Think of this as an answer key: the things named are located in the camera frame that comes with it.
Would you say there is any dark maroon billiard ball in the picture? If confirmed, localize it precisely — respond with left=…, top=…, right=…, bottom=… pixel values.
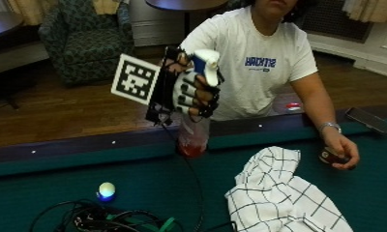
left=318, top=147, right=357, bottom=171

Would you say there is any spray bottle with red liquid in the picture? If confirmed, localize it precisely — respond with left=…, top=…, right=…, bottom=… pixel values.
left=175, top=48, right=225, bottom=160

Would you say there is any silver wristwatch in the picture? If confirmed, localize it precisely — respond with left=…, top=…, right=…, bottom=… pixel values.
left=317, top=121, right=342, bottom=135

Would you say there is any black phone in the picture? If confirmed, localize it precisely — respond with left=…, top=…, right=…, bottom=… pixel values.
left=344, top=106, right=387, bottom=135

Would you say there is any white cube of black markers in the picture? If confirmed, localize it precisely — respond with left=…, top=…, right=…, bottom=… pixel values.
left=109, top=53, right=161, bottom=106

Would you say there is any the person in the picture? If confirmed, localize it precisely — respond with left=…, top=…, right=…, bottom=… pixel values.
left=175, top=0, right=361, bottom=171

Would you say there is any white black-checked cloth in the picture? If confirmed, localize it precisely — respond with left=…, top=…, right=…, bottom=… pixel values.
left=224, top=145, right=356, bottom=232

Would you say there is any small red white object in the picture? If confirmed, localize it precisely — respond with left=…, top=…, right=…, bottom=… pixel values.
left=285, top=101, right=302, bottom=112

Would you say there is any green patterned armchair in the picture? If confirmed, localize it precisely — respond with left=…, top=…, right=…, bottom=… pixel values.
left=36, top=0, right=136, bottom=87

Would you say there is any glowing white ball lamp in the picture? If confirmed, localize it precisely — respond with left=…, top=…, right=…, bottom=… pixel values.
left=96, top=182, right=117, bottom=203

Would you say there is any dark radiator grille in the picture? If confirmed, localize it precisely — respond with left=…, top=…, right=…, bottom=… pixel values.
left=292, top=0, right=374, bottom=44

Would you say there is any beige curtain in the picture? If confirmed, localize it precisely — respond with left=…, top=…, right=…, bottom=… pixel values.
left=340, top=0, right=387, bottom=24
left=3, top=0, right=121, bottom=27

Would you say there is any dark wooden side table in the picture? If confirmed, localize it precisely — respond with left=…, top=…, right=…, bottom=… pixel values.
left=0, top=11, right=49, bottom=110

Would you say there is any thin black glove cable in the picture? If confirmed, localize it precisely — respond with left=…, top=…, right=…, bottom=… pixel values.
left=157, top=120, right=207, bottom=232

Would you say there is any dark round pedestal table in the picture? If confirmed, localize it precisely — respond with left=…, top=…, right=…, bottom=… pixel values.
left=143, top=0, right=232, bottom=37

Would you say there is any green strap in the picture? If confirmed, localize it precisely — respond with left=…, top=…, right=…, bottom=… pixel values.
left=157, top=217, right=177, bottom=232

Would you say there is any bundle of black cables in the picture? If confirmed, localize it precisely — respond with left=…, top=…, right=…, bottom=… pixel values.
left=27, top=198, right=185, bottom=232

